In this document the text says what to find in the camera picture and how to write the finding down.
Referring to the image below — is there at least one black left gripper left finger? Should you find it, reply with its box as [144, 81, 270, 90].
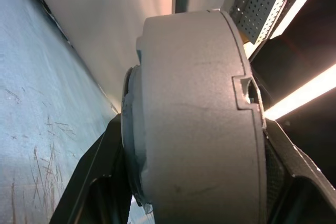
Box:
[49, 115, 138, 224]

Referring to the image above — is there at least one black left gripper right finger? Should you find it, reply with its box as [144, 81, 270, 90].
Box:
[261, 119, 336, 224]

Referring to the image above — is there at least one grey round motor housing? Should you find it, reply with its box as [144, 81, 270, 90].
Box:
[120, 8, 269, 224]

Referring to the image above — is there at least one bright ceiling light strip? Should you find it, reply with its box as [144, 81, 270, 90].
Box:
[262, 68, 336, 123]

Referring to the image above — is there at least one perforated metal cable tray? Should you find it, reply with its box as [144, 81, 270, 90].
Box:
[227, 0, 300, 44]

